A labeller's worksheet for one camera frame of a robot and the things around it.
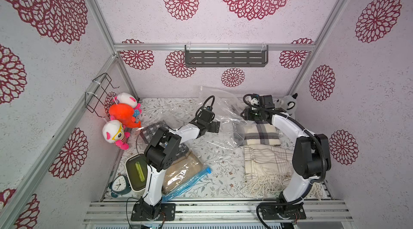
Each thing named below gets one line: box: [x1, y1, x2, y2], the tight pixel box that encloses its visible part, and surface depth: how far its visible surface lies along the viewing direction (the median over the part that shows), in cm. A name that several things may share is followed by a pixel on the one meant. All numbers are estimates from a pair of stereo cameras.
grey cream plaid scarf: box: [233, 120, 282, 146], surface depth 98 cm
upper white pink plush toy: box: [116, 92, 138, 109], surface depth 97 cm
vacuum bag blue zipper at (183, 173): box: [161, 150, 212, 202], surface depth 82 cm
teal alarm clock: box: [108, 174, 132, 198], surface depth 79 cm
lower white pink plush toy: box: [102, 119, 125, 144], surface depth 82 cm
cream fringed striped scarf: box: [243, 144, 324, 200], surface depth 83 cm
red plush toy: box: [108, 103, 142, 128], surface depth 90 cm
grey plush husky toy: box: [273, 92, 298, 120], surface depth 94 cm
